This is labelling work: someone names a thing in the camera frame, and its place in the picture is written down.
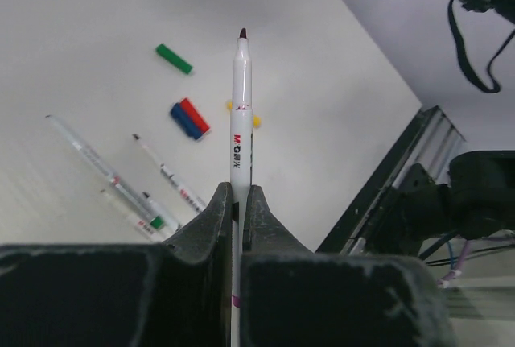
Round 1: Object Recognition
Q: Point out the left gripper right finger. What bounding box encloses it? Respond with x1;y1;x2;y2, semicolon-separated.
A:
239;185;457;346

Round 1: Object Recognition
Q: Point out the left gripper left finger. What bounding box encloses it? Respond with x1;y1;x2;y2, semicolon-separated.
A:
1;182;233;346

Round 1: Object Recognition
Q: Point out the yellow marker pen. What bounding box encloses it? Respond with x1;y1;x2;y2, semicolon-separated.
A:
100;189;163;242

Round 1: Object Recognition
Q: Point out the green marker pen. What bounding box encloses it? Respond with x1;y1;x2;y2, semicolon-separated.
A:
142;192;182;233

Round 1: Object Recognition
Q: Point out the purple marker pen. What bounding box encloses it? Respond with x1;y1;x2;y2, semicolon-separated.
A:
229;27;254;347

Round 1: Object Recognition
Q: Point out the yellow pen cap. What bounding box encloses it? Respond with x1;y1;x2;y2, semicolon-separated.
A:
225;101;262;128

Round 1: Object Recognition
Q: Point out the green pen cap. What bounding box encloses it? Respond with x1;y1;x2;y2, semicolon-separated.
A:
154;44;193;75

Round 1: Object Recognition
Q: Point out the red marker pen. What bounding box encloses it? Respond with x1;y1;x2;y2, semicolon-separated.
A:
132;134;207;213

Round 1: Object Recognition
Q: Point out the black marker pen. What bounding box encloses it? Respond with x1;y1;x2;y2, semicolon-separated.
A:
46;114;165;229

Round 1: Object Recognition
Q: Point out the red pen cap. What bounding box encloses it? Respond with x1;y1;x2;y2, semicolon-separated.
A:
179;97;210;135

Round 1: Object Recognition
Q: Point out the blue pen cap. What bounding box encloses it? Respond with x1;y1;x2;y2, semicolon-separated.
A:
170;103;203;140

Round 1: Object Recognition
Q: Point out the black strap loop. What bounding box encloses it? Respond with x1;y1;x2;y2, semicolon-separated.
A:
447;0;515;93

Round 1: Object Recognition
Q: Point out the aluminium frame rail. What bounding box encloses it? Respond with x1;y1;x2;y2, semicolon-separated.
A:
316;106;465;254

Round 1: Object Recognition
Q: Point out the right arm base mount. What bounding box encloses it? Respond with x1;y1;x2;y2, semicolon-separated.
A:
367;151;514;256

